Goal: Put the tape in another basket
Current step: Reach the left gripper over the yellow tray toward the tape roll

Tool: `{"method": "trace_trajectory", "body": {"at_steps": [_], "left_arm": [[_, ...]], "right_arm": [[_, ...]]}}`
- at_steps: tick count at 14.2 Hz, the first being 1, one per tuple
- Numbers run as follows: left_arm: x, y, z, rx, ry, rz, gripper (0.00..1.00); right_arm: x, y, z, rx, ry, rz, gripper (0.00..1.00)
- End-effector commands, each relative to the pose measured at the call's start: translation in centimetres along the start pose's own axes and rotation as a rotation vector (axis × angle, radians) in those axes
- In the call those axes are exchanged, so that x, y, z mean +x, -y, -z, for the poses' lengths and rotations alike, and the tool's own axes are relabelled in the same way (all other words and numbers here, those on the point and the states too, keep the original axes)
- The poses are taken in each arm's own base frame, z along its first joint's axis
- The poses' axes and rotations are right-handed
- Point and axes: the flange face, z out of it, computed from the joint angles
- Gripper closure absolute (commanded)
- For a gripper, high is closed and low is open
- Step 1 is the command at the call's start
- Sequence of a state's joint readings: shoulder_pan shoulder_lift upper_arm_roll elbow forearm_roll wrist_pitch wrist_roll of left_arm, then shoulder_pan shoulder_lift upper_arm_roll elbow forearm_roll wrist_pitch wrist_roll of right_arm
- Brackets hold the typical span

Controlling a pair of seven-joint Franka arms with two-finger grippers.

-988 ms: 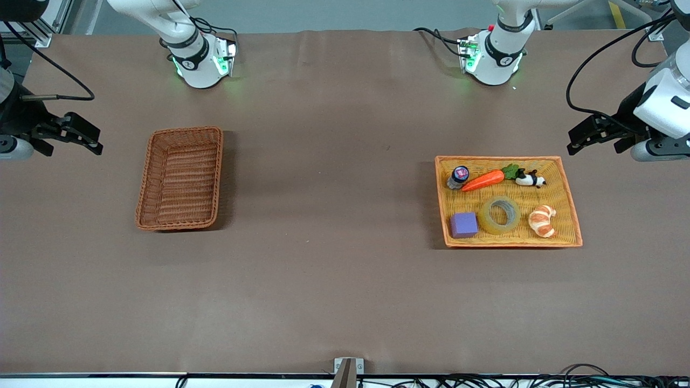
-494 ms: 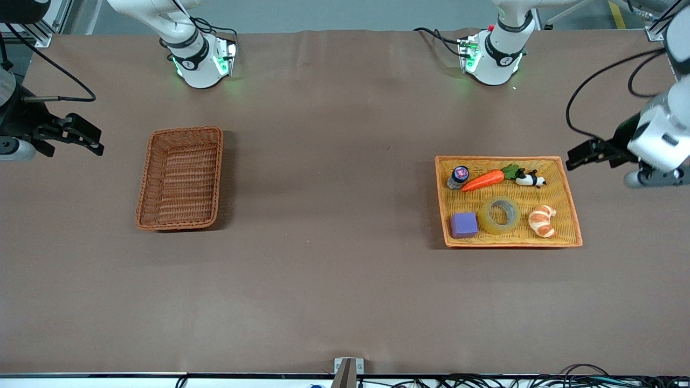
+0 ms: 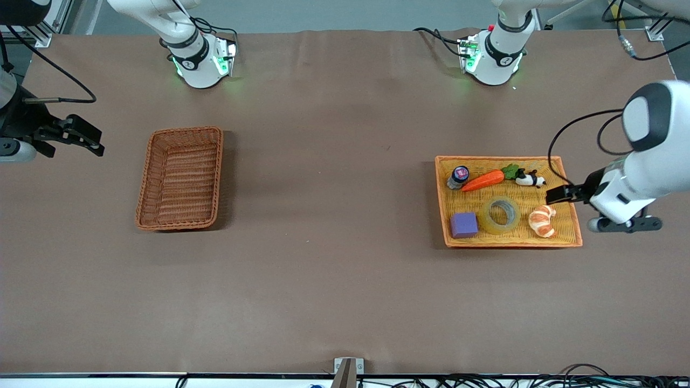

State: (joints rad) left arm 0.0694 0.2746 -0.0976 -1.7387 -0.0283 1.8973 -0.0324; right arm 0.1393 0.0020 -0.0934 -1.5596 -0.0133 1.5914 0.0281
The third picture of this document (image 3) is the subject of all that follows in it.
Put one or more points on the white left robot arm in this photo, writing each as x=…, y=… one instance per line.
x=647, y=172

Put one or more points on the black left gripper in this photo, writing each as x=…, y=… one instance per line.
x=585, y=189

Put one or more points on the brown table cover sheet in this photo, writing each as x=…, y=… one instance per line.
x=345, y=269

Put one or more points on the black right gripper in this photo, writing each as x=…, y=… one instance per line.
x=20, y=120

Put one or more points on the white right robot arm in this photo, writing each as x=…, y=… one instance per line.
x=199, y=64

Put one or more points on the purple foam cube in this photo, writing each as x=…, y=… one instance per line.
x=464, y=225

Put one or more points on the black white panda toy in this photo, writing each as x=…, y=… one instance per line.
x=529, y=179

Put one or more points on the orange toy carrot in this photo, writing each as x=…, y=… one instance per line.
x=485, y=180

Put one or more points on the small aluminium corner bracket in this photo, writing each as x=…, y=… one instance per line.
x=655, y=33

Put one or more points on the toy croissant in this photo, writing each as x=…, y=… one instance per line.
x=542, y=220

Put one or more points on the yellowish packing tape roll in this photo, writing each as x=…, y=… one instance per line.
x=488, y=221

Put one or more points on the brown deep wicker basket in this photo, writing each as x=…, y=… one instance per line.
x=180, y=183

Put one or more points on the orange flat wicker basket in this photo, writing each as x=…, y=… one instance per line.
x=506, y=240

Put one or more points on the small dark bottle purple cap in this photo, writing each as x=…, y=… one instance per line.
x=459, y=176

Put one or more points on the aluminium frame profile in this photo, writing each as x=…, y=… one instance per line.
x=38, y=36

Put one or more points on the metal table edge bracket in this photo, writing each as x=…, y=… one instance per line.
x=349, y=372

